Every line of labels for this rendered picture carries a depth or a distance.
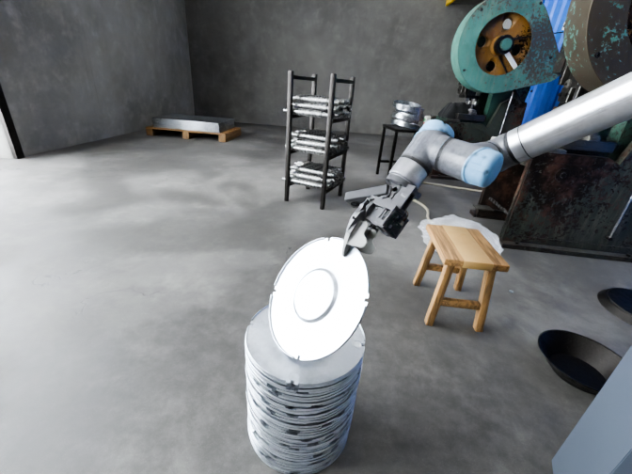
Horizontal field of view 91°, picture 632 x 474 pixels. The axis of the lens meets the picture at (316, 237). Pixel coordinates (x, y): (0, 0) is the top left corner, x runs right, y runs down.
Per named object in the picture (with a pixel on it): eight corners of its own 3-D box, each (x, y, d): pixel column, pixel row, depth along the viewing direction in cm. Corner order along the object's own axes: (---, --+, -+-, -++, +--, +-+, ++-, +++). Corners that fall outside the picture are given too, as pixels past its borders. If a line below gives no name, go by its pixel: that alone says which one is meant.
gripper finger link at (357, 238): (350, 260, 66) (375, 225, 67) (332, 248, 71) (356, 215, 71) (356, 265, 69) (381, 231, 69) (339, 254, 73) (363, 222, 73)
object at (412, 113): (386, 183, 326) (401, 101, 291) (373, 172, 366) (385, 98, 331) (421, 184, 332) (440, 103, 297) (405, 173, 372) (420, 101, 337)
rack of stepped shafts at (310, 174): (328, 211, 244) (341, 73, 202) (277, 198, 260) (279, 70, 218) (346, 196, 280) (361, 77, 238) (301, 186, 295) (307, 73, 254)
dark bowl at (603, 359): (561, 404, 103) (570, 390, 100) (516, 339, 130) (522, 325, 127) (655, 416, 102) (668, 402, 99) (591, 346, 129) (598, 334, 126)
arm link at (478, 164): (516, 149, 65) (466, 134, 71) (496, 153, 58) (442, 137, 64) (499, 184, 69) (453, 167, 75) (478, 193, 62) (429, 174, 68)
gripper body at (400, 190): (379, 227, 65) (413, 180, 65) (352, 213, 71) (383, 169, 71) (394, 242, 70) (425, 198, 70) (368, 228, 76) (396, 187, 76)
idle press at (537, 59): (426, 182, 343) (473, -17, 266) (405, 162, 431) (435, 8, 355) (564, 194, 344) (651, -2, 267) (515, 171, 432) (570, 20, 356)
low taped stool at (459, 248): (411, 281, 164) (426, 222, 149) (458, 287, 162) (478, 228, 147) (425, 326, 133) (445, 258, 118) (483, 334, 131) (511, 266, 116)
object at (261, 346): (362, 399, 62) (362, 396, 62) (225, 371, 66) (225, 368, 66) (366, 308, 88) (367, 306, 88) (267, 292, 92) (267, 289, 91)
